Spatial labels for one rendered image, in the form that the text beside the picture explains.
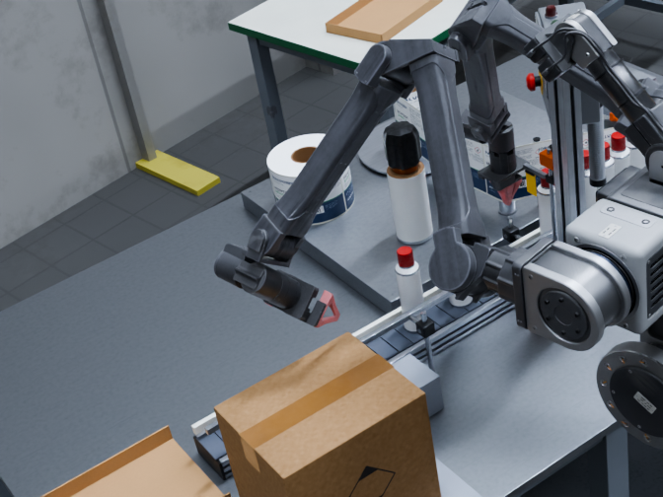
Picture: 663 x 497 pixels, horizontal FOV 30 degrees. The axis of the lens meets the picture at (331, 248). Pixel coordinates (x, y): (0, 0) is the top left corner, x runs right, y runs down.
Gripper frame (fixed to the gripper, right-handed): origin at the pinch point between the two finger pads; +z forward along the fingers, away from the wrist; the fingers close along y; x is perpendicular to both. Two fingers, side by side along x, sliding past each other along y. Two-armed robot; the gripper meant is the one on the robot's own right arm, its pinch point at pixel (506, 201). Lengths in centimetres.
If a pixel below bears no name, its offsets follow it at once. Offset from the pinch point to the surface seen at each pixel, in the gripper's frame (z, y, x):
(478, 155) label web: -0.6, -7.9, -19.0
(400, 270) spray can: -3.2, 34.8, 5.9
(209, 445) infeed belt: 13, 85, 5
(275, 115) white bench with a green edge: 61, -38, -175
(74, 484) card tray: 15, 111, -8
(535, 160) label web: 0.1, -15.8, -7.8
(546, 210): 1.9, -5.1, 7.1
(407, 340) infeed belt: 13.3, 37.1, 8.2
